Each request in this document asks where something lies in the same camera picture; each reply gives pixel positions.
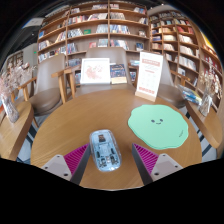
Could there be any round wooden side table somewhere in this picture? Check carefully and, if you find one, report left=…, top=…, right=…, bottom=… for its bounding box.
left=184, top=99, right=224, bottom=159
left=0, top=100, right=35, bottom=162

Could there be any dark-covered book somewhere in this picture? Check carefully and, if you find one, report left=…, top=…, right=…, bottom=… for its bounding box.
left=109, top=63, right=128, bottom=85

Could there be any transparent computer mouse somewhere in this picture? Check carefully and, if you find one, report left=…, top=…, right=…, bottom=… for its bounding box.
left=88, top=129, right=123, bottom=173

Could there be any curved wooden bookshelf unit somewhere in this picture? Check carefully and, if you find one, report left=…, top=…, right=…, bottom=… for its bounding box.
left=147, top=9, right=223, bottom=111

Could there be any distant wooden bookshelf unit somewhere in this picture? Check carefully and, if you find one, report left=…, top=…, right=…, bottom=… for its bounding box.
left=6, top=49, right=24, bottom=68

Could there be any white sign on wooden stand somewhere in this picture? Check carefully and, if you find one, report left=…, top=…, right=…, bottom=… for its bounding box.
left=134, top=51, right=164, bottom=103

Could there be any white framed floral picture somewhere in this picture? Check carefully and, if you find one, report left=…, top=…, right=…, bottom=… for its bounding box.
left=79, top=57, right=112, bottom=85

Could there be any green wavy-edged mouse pad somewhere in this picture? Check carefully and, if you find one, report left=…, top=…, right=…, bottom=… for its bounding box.
left=127, top=104, right=190, bottom=151

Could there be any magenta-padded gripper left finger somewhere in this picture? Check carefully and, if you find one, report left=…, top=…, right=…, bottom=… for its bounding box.
left=40, top=143, right=92, bottom=186

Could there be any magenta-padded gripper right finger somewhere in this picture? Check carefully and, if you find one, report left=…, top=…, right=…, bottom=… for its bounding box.
left=131, top=143, right=184, bottom=186

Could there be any wide wooden bookshelf unit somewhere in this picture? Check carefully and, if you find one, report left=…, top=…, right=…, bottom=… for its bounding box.
left=36, top=0, right=149, bottom=84

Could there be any glass vase with pink flowers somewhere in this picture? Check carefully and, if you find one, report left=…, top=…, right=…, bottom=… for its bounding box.
left=0, top=63, right=36, bottom=124

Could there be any stack of colourful books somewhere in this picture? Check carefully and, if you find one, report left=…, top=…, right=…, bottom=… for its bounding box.
left=178, top=84, right=203, bottom=106

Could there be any glass vase with dried flowers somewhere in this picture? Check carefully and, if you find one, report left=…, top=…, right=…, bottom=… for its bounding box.
left=198, top=64, right=223, bottom=118

